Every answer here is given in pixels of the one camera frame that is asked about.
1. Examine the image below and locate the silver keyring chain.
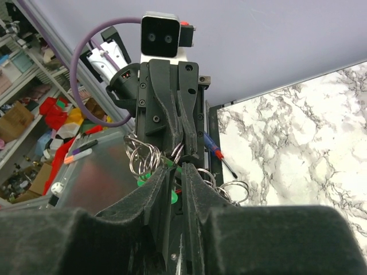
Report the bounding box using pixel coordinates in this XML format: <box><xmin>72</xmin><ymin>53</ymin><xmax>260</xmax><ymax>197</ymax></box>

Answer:
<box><xmin>123</xmin><ymin>133</ymin><xmax>249</xmax><ymax>206</ymax></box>

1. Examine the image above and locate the blue red screwdriver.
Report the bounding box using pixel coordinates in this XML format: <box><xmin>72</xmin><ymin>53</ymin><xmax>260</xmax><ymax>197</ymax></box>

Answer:
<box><xmin>204</xmin><ymin>132</ymin><xmax>238</xmax><ymax>179</ymax></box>

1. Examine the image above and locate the green key tag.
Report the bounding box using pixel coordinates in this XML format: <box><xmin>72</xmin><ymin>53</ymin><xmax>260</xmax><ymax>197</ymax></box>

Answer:
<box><xmin>137</xmin><ymin>157</ymin><xmax>182</xmax><ymax>205</ymax></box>

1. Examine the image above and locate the clear plastic storage bin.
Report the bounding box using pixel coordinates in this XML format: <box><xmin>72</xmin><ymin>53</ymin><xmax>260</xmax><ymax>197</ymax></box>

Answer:
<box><xmin>47</xmin><ymin>127</ymin><xmax>144</xmax><ymax>210</ymax></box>

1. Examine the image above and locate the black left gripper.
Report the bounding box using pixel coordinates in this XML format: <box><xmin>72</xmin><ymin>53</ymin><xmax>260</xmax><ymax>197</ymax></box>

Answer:
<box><xmin>135</xmin><ymin>59</ymin><xmax>210</xmax><ymax>160</ymax></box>

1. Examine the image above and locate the cluttered storage shelf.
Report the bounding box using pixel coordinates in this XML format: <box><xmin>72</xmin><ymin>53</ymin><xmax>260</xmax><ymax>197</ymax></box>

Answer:
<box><xmin>0</xmin><ymin>0</ymin><xmax>115</xmax><ymax>206</ymax></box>

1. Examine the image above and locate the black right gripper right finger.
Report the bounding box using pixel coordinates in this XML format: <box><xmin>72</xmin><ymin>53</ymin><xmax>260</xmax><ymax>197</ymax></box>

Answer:
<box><xmin>182</xmin><ymin>163</ymin><xmax>235</xmax><ymax>274</ymax></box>

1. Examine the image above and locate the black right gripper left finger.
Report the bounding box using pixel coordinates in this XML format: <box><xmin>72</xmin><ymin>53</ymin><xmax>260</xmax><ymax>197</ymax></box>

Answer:
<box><xmin>96</xmin><ymin>167</ymin><xmax>176</xmax><ymax>274</ymax></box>

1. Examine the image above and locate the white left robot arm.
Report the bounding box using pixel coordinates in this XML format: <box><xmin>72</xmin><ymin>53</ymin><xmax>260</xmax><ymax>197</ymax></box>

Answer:
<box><xmin>80</xmin><ymin>21</ymin><xmax>210</xmax><ymax>164</ymax></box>

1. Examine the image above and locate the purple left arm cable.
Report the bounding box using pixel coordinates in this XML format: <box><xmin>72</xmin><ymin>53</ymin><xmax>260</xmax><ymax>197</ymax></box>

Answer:
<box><xmin>69</xmin><ymin>16</ymin><xmax>143</xmax><ymax>127</ymax></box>

